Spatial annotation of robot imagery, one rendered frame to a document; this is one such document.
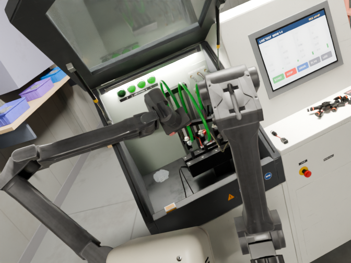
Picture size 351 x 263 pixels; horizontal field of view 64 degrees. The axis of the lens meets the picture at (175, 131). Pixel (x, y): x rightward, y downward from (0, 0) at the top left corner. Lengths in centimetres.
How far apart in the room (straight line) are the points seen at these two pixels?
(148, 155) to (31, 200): 97
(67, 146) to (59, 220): 22
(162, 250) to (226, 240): 98
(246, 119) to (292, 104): 118
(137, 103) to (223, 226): 80
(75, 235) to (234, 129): 54
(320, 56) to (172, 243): 136
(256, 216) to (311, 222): 119
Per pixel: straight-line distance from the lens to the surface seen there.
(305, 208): 171
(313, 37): 169
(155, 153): 173
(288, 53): 160
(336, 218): 194
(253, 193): 58
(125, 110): 159
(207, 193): 130
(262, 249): 70
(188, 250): 58
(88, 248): 80
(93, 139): 90
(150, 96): 96
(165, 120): 91
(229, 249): 160
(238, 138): 48
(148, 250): 60
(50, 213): 87
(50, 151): 92
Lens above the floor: 182
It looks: 28 degrees down
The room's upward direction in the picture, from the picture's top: 22 degrees counter-clockwise
